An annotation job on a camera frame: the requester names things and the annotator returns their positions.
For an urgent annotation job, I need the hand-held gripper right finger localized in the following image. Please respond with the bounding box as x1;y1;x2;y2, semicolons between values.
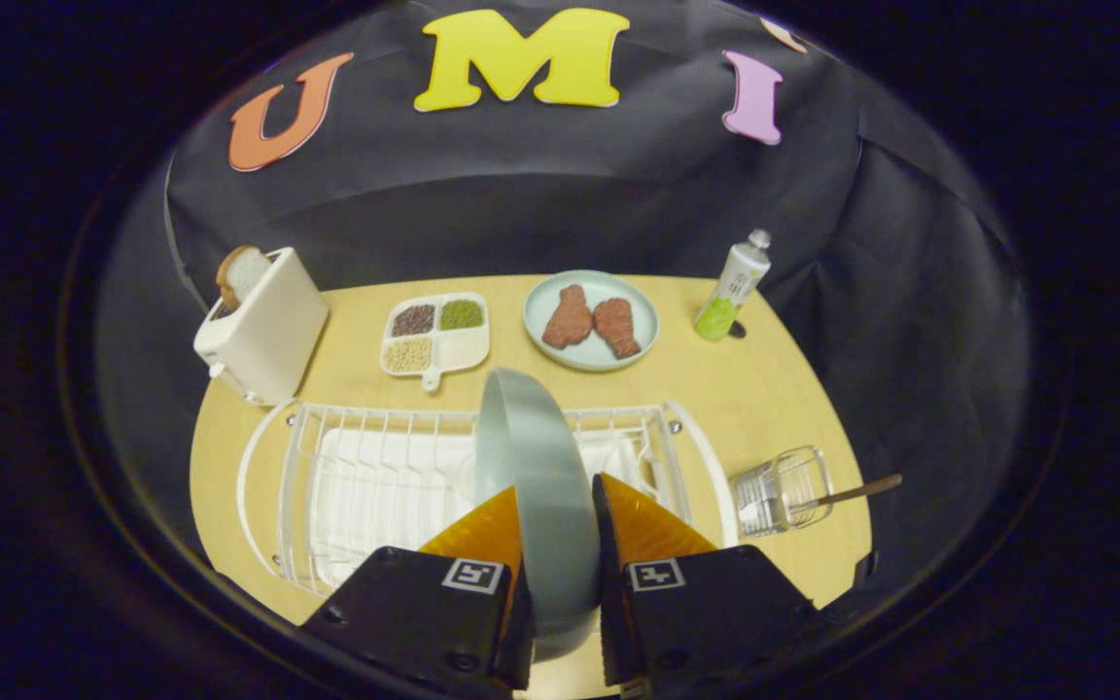
591;472;819;696

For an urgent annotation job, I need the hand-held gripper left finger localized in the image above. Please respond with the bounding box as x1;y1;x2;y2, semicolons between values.
299;484;537;696

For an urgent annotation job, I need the grey-green plate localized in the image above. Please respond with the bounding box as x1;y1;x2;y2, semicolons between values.
474;367;605;664

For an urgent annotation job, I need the metal wire basket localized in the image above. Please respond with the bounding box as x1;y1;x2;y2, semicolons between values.
730;445;835;539

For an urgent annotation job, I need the white wire dish rack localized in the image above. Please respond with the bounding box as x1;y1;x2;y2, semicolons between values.
236;399;741;599

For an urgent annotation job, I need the wooden-handled spoon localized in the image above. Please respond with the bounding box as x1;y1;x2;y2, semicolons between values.
740;473;904;521

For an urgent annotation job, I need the round pale green dish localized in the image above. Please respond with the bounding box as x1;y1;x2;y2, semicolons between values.
523;270;661;372

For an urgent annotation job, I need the white drip tray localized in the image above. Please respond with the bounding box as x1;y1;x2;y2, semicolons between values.
309;428;658;589

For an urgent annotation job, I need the white divided tray with grains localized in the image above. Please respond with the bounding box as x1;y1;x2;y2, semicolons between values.
380;292;491;393

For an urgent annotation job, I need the brown fried meat piece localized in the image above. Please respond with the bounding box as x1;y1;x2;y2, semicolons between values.
542;284;595;350
593;297;642;360

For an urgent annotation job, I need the green and white drink bottle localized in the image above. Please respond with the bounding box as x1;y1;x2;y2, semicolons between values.
694;228;773;342

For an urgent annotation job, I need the white toaster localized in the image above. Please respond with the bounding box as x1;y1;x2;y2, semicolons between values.
193;246;331;407

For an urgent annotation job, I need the black backdrop cloth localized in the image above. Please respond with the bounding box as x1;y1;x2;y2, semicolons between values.
98;0;1033;604

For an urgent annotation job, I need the bread slice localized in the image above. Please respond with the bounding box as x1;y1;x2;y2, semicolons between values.
216;245;274;312

